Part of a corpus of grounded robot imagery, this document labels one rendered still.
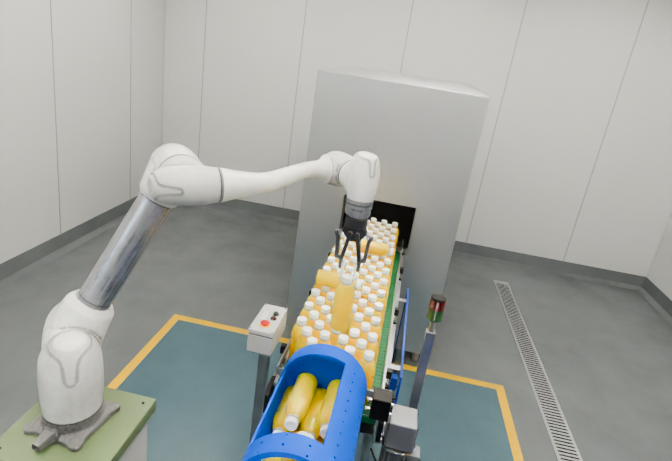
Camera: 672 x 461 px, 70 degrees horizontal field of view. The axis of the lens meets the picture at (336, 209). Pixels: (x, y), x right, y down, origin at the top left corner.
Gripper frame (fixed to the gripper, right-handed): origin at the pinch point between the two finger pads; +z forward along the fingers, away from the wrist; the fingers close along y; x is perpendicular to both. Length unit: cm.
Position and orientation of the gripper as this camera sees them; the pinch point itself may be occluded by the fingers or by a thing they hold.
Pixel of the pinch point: (348, 269)
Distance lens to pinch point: 167.1
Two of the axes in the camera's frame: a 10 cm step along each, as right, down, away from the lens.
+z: -1.4, 9.4, 3.1
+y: 9.7, 1.9, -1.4
